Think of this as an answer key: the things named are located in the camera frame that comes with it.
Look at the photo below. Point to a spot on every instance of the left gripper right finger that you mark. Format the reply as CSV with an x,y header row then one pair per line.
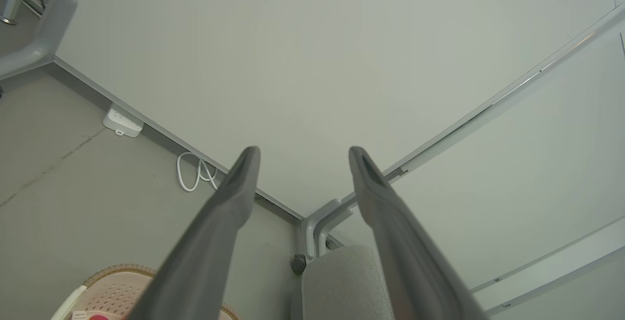
x,y
400,251

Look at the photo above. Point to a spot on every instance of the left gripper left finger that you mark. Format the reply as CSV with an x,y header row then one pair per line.
x,y
205,242

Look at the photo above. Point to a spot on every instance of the red garment with white hem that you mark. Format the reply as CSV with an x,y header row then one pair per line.
x,y
99,317

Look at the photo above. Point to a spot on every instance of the grey fabric sofa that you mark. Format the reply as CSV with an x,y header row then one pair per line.
x,y
342,286

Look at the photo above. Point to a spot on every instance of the short grey partition foot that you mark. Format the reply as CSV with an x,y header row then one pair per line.
x,y
308,232
322,229

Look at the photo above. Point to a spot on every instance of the black caster wheel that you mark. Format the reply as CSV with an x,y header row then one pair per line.
x,y
298,264

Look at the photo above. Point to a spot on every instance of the cream perforated laundry basket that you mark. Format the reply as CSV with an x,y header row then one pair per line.
x,y
117,290

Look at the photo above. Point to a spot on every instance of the paper label on basket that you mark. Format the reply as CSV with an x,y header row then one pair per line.
x,y
80,315

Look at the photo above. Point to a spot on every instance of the white power strip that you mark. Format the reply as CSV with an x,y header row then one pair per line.
x,y
122,122

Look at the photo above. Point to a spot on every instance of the narrow white partition panel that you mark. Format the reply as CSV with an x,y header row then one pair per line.
x,y
537,163

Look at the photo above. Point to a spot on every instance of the wide white partition panel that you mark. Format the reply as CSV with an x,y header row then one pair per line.
x,y
293,66

